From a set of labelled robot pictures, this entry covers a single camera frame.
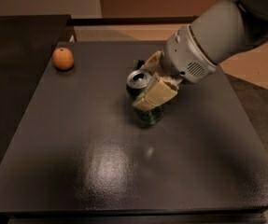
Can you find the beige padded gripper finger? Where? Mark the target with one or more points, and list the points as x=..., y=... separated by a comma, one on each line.
x=159, y=91
x=154, y=64

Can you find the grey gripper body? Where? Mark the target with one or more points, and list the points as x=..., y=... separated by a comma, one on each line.
x=183, y=57

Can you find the green soda can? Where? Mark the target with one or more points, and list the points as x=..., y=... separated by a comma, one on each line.
x=136, y=85

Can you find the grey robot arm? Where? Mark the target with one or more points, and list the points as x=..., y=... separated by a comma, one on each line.
x=230, y=27

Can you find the black snack bar wrapper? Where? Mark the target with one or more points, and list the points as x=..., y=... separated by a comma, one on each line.
x=139, y=64

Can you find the orange fruit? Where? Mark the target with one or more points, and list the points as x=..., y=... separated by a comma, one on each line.
x=63, y=59

